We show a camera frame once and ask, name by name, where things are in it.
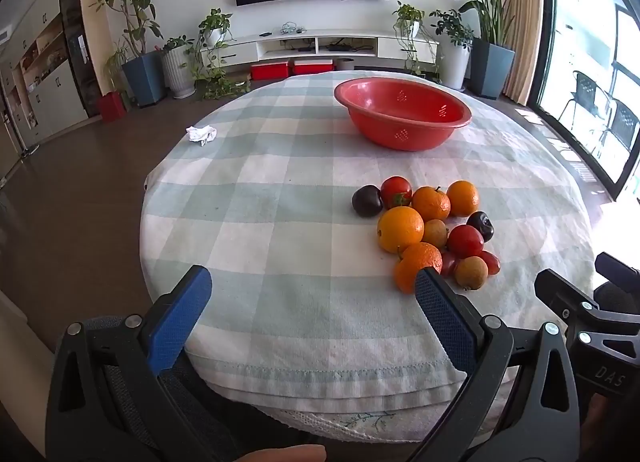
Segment tall plant in blue pot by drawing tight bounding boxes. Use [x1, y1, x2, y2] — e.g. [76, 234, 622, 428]
[90, 0, 166, 107]

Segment black framed glass door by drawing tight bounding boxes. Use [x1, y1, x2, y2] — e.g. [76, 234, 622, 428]
[530, 0, 640, 203]

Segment dark glass display cabinet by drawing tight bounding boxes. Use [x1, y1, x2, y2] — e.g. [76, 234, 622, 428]
[57, 0, 103, 117]

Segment red tomato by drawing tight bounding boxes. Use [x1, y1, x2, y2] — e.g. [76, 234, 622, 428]
[380, 176, 413, 209]
[446, 224, 485, 259]

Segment white television cabinet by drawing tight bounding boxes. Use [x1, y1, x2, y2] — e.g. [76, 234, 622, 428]
[200, 30, 441, 75]

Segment mandarin with stem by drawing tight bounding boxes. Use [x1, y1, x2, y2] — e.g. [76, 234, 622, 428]
[393, 242, 444, 295]
[411, 186, 452, 223]

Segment plant in white ribbed pot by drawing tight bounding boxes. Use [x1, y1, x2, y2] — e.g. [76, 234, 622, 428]
[160, 36, 198, 98]

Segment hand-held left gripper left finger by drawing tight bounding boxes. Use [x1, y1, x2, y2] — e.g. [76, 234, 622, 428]
[45, 264, 213, 462]

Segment trailing pothos in white pot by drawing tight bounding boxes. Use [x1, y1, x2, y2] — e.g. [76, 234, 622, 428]
[391, 2, 441, 82]
[187, 8, 251, 100]

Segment checked green white tablecloth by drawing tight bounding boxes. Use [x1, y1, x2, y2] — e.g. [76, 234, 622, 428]
[140, 70, 596, 443]

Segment large orange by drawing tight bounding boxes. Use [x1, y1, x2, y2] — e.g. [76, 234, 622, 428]
[377, 206, 425, 253]

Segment large-leaf plant in dark pot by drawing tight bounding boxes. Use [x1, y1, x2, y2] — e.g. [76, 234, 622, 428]
[425, 0, 551, 97]

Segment person's left hand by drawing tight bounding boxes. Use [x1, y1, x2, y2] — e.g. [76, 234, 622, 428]
[239, 443, 327, 462]

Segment small round orange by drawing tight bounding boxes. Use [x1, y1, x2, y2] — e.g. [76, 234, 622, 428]
[446, 180, 480, 217]

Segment white wall cabinets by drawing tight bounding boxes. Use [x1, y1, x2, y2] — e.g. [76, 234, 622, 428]
[0, 0, 91, 153]

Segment beige curtain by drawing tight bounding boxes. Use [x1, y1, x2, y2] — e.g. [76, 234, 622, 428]
[502, 0, 546, 105]

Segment red plastic colander bowl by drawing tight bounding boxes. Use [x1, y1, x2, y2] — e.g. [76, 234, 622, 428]
[333, 78, 472, 151]

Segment black outdoor chair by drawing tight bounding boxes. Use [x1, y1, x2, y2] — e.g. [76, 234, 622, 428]
[592, 99, 640, 173]
[557, 70, 613, 137]

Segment tan round longan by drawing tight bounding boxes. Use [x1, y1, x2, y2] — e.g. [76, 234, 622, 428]
[454, 256, 489, 291]
[422, 219, 449, 249]

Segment crumpled white tissue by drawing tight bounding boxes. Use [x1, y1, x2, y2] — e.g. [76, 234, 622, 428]
[186, 125, 218, 147]

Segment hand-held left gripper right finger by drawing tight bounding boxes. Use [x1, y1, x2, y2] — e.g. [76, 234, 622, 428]
[410, 267, 582, 462]

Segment red storage box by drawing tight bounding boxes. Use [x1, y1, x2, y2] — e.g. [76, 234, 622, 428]
[250, 62, 291, 81]
[292, 59, 334, 75]

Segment dark purple plum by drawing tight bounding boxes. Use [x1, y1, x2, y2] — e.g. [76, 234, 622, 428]
[351, 185, 383, 217]
[466, 211, 495, 243]

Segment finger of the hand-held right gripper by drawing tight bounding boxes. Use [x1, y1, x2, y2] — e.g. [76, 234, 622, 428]
[534, 268, 608, 327]
[594, 252, 640, 287]

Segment plant in tall white pot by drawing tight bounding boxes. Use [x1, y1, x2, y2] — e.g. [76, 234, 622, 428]
[429, 9, 473, 90]

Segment red bin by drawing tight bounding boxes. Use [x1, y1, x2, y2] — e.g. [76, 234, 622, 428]
[97, 92, 128, 123]

